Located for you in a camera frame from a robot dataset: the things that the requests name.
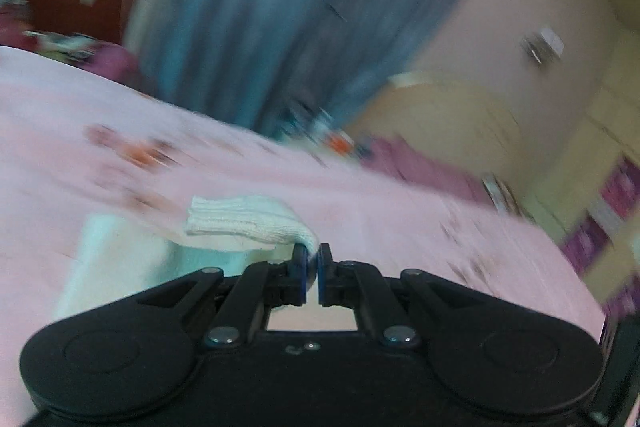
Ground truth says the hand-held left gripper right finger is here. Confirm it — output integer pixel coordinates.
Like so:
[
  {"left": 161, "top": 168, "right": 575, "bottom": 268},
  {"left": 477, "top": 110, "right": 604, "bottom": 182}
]
[{"left": 317, "top": 243, "right": 488, "bottom": 350}]

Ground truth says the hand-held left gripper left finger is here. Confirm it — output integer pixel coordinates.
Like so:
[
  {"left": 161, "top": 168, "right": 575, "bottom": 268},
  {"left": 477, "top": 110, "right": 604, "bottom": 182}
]
[{"left": 137, "top": 243, "right": 308, "bottom": 350}]

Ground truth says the white knit garment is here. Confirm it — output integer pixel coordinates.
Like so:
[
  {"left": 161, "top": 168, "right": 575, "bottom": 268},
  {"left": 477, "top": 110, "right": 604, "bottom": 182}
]
[{"left": 55, "top": 194, "right": 321, "bottom": 323}]

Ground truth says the pink floral bedsheet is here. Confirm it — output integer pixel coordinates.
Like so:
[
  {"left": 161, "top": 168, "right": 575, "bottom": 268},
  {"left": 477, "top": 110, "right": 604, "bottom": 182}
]
[{"left": 0, "top": 46, "right": 608, "bottom": 427}]

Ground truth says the orange box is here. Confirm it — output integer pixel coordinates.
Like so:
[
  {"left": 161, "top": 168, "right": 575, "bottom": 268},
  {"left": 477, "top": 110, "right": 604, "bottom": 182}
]
[{"left": 327, "top": 132, "right": 356, "bottom": 155}]

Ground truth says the magenta blanket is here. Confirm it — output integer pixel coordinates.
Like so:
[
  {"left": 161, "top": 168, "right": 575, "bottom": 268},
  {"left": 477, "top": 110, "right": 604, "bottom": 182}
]
[{"left": 360, "top": 134, "right": 496, "bottom": 205}]

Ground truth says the white bottle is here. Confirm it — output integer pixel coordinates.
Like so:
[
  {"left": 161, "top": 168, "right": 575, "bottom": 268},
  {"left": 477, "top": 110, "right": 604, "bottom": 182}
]
[{"left": 310, "top": 109, "right": 333, "bottom": 138}]

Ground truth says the patterned pillow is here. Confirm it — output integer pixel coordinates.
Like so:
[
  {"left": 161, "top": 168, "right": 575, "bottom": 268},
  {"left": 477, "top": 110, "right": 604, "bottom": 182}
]
[{"left": 482, "top": 174, "right": 523, "bottom": 218}]

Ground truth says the cream curved headboard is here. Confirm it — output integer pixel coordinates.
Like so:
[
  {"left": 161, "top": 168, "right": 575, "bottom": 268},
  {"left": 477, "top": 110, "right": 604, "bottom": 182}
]
[{"left": 345, "top": 72, "right": 531, "bottom": 202}]

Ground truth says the blue curtain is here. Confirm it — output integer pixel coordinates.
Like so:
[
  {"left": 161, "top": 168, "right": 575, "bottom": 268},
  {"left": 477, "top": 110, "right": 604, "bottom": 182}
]
[{"left": 145, "top": 0, "right": 516, "bottom": 142}]

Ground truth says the purple blanket on left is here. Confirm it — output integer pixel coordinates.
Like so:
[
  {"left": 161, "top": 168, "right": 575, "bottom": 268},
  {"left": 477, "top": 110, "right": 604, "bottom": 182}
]
[{"left": 85, "top": 42, "right": 146, "bottom": 82}]

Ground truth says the purple wardrobe poster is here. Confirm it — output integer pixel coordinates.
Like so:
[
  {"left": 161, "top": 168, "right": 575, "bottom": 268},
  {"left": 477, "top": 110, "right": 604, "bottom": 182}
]
[{"left": 560, "top": 157, "right": 640, "bottom": 278}]

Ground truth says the cream wardrobe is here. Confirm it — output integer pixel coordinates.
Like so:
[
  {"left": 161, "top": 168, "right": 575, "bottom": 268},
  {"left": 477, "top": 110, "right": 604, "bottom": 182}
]
[{"left": 525, "top": 32, "right": 640, "bottom": 308}]

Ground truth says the patterned cloth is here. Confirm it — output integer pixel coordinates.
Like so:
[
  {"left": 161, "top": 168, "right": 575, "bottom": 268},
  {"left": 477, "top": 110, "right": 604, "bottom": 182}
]
[{"left": 25, "top": 32, "right": 98, "bottom": 62}]

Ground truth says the wall lamp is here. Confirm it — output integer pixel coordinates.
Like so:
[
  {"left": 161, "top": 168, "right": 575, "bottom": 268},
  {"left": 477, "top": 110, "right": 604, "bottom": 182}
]
[{"left": 520, "top": 26, "right": 566, "bottom": 65}]

